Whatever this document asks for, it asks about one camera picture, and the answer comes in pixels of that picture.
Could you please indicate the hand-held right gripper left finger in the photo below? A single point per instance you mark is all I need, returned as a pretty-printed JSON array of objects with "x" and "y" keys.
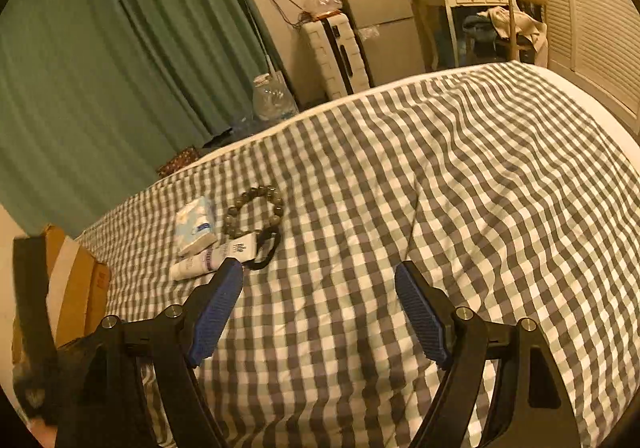
[{"x": 220, "y": 308}]

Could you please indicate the grey mini fridge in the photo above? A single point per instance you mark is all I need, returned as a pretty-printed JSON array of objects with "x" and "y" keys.
[{"x": 385, "y": 28}]

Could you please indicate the grey checkered blanket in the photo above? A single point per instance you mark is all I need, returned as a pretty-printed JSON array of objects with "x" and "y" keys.
[{"x": 450, "y": 203}]

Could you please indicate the tissue pack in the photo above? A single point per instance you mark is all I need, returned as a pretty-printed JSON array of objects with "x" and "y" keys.
[{"x": 196, "y": 225}]

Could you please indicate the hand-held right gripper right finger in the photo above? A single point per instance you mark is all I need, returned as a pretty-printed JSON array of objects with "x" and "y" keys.
[{"x": 417, "y": 313}]

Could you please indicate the white louvre wardrobe doors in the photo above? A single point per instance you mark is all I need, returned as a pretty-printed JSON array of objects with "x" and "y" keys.
[{"x": 585, "y": 3}]

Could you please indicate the white tube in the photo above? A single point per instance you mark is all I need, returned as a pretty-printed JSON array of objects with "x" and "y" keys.
[{"x": 200, "y": 260}]

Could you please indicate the blue clothing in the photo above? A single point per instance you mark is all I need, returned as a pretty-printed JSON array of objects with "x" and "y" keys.
[{"x": 477, "y": 28}]

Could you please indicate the large clear water bottle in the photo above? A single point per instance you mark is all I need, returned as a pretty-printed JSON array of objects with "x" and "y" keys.
[{"x": 272, "y": 98}]

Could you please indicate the beige clothing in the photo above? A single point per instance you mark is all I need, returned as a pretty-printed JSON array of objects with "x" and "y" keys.
[{"x": 525, "y": 26}]

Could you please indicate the white suitcase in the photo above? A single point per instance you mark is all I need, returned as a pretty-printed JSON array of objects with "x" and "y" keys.
[{"x": 335, "y": 58}]

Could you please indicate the cardboard box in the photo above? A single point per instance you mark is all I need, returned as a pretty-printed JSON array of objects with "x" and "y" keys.
[{"x": 80, "y": 278}]

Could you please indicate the green curtain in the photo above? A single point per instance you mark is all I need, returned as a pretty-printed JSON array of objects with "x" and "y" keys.
[{"x": 100, "y": 53}]

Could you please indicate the patterned bag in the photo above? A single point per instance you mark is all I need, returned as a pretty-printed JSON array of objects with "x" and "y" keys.
[{"x": 177, "y": 162}]

